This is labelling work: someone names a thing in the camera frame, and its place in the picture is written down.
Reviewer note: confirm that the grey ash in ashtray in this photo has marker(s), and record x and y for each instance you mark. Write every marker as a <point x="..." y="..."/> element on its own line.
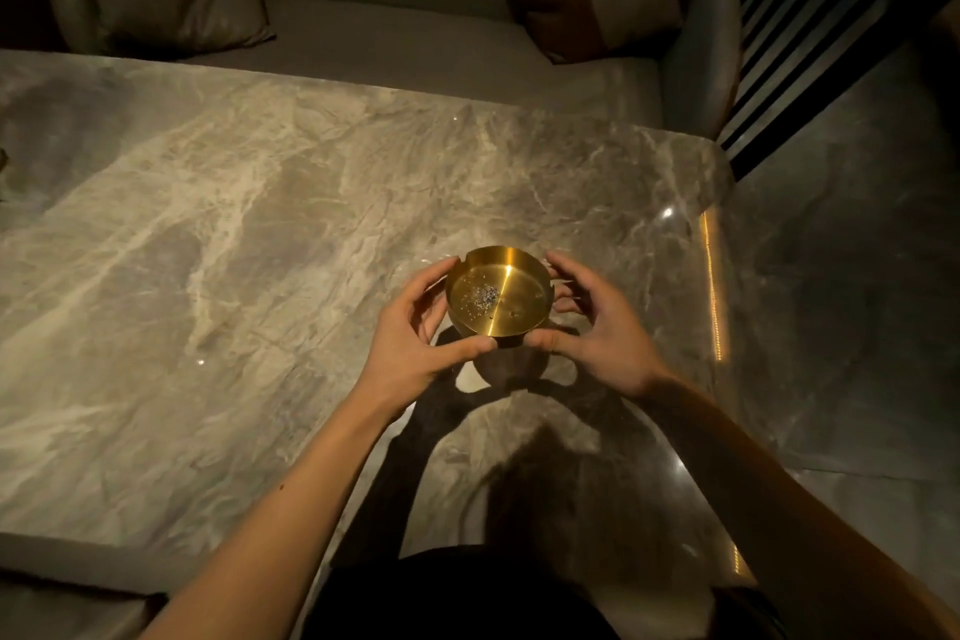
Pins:
<point x="484" y="296"/>

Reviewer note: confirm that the person's black clothing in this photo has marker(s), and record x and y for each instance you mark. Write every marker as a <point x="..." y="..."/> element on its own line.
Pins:
<point x="480" y="598"/>

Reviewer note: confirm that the person's left hand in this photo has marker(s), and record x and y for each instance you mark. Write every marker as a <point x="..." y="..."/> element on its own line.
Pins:
<point x="405" y="362"/>

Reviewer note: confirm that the beige leather sofa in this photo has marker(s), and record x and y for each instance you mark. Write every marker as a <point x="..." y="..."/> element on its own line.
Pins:
<point x="420" y="24"/>

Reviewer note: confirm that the person's right hand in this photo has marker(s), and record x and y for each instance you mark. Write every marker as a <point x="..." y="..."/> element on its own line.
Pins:
<point x="615" y="339"/>

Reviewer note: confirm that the person's left thumb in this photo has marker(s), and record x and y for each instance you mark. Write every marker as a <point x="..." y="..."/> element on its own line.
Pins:
<point x="469" y="348"/>

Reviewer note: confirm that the person's right forearm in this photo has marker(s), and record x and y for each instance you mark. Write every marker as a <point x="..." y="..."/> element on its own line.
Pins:
<point x="772" y="504"/>

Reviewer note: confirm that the person's left middle finger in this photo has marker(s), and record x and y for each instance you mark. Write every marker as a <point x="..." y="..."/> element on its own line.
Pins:
<point x="435" y="317"/>

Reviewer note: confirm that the round gold metal ashtray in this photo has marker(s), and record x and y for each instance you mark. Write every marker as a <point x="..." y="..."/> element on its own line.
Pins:
<point x="499" y="294"/>

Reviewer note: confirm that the striped slatted partition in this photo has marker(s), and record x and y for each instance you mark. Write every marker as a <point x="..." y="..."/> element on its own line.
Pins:
<point x="817" y="24"/>

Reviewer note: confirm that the person's left forearm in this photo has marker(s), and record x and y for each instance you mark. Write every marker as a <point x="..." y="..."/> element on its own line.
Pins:
<point x="300" y="497"/>

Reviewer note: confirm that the person's right thumb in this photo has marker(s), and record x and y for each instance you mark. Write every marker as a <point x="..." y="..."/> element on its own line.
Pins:
<point x="551" y="339"/>

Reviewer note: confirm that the person's right middle finger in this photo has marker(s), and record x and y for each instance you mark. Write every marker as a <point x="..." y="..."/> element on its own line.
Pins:
<point x="566" y="303"/>

